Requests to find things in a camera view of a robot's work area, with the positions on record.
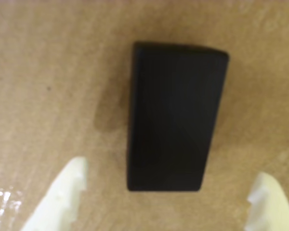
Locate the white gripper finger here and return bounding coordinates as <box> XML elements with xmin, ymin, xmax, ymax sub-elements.
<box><xmin>20</xmin><ymin>156</ymin><xmax>89</xmax><ymax>231</ymax></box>
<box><xmin>245</xmin><ymin>171</ymin><xmax>289</xmax><ymax>231</ymax></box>

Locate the brown cardboard sheet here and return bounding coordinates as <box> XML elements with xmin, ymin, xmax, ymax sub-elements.
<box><xmin>0</xmin><ymin>0</ymin><xmax>289</xmax><ymax>231</ymax></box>

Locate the black rectangular block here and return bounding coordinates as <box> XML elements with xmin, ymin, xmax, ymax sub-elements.
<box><xmin>126</xmin><ymin>41</ymin><xmax>230</xmax><ymax>193</ymax></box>

